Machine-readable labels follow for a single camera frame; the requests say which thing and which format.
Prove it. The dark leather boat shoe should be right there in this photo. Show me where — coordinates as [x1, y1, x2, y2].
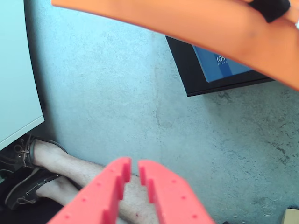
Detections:
[0, 133, 69, 170]
[4, 168, 62, 211]

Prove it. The black handle hinge knob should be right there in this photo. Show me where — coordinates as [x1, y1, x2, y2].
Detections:
[247, 0, 292, 23]

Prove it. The orange plastic box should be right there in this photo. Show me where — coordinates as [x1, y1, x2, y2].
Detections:
[51, 0, 299, 91]

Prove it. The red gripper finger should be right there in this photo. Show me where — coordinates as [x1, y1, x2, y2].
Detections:
[137, 159, 216, 224]
[48, 157, 131, 224]

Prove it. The brown cardboard box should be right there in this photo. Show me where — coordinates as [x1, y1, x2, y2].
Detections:
[281, 208, 299, 224]

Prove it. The bare person leg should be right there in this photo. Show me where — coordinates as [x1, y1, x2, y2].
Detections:
[32, 139, 157, 224]
[36, 177, 83, 204]

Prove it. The blue book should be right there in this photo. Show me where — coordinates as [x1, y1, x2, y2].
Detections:
[192, 44, 256, 83]

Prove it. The black box with blue label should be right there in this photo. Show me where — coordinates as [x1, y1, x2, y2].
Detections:
[165, 35, 275, 98]

